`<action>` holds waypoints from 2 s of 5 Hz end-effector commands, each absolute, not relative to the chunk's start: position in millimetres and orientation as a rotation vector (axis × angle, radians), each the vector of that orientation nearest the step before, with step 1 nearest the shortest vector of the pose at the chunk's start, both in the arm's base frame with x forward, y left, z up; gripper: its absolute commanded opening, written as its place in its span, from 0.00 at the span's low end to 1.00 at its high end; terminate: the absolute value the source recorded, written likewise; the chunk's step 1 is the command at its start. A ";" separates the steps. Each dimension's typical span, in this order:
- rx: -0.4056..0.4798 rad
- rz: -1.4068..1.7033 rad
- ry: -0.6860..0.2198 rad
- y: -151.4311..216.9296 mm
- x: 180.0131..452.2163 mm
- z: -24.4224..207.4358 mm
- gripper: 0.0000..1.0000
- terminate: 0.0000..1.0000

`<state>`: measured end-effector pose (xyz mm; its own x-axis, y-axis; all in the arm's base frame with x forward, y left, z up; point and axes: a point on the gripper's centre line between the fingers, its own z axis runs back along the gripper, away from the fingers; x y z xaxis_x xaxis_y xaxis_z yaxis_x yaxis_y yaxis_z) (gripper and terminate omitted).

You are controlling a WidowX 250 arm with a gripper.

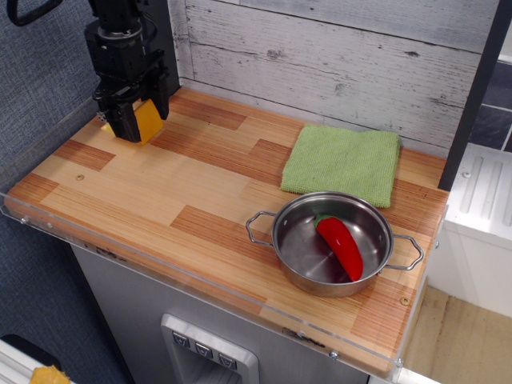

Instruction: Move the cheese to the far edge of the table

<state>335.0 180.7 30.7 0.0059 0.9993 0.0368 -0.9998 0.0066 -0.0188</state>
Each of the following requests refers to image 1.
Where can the grey toy cabinet front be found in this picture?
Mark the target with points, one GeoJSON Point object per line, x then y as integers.
{"type": "Point", "coordinates": [133, 304]}

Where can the stainless steel pot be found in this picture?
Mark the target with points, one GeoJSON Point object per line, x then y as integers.
{"type": "Point", "coordinates": [307, 260]}

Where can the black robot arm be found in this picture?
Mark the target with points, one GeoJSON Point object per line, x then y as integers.
{"type": "Point", "coordinates": [121, 16]}

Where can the yellow toy cheese wedge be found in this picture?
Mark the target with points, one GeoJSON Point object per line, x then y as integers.
{"type": "Point", "coordinates": [148, 119]}

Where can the clear acrylic table guard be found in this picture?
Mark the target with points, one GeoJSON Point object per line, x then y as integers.
{"type": "Point", "coordinates": [191, 207]}

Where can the black vertical post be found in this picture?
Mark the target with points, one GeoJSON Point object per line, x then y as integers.
{"type": "Point", "coordinates": [158, 11]}
{"type": "Point", "coordinates": [489, 58]}

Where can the green folded cloth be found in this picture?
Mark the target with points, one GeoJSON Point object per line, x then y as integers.
{"type": "Point", "coordinates": [326, 158]}

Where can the yellow sponge at corner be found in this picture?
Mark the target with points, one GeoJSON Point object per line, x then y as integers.
{"type": "Point", "coordinates": [48, 375]}

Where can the red toy chili pepper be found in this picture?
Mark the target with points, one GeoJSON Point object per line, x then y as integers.
{"type": "Point", "coordinates": [340, 240]}

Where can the black vertical post right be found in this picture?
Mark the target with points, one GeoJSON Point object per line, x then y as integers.
{"type": "Point", "coordinates": [489, 58]}

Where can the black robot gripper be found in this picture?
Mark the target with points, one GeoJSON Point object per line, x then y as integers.
{"type": "Point", "coordinates": [128, 71]}

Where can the white toy sink unit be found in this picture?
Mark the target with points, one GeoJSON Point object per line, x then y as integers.
{"type": "Point", "coordinates": [471, 259]}

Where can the black vertical post left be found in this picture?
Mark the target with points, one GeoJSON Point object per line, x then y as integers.
{"type": "Point", "coordinates": [158, 11]}

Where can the silver dispenser panel with buttons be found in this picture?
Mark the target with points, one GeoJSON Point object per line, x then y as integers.
{"type": "Point", "coordinates": [198, 356]}

